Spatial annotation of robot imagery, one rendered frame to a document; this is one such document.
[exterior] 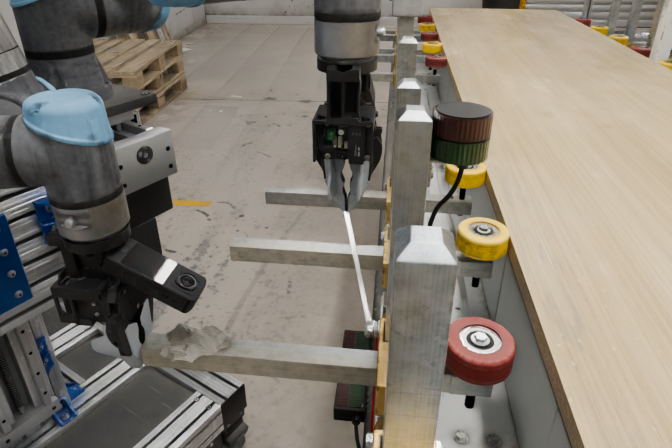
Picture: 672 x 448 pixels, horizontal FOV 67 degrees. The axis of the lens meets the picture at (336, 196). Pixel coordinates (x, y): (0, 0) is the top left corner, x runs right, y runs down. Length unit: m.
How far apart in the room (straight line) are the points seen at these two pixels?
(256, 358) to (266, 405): 1.09
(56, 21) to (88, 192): 0.51
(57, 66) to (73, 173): 0.50
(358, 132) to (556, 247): 0.39
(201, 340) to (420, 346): 0.40
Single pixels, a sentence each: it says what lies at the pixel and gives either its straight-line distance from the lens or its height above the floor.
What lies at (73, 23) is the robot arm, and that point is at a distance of 1.05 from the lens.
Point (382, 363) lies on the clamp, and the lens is 0.64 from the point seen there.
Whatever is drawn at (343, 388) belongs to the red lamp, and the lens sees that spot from 0.84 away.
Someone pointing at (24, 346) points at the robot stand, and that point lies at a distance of 1.31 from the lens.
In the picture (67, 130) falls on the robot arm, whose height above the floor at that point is 1.16.
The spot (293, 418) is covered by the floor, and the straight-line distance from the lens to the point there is 1.71.
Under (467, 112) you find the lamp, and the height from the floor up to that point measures 1.17.
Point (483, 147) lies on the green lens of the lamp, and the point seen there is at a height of 1.14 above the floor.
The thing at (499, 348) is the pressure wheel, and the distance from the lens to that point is 0.64.
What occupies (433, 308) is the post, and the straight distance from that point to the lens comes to 0.31.
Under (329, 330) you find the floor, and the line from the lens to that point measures 1.98.
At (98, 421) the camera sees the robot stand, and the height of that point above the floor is 0.21.
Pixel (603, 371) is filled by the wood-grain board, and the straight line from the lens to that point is 0.66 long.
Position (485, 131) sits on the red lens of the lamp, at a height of 1.15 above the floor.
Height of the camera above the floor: 1.33
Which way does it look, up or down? 28 degrees down
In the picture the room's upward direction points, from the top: straight up
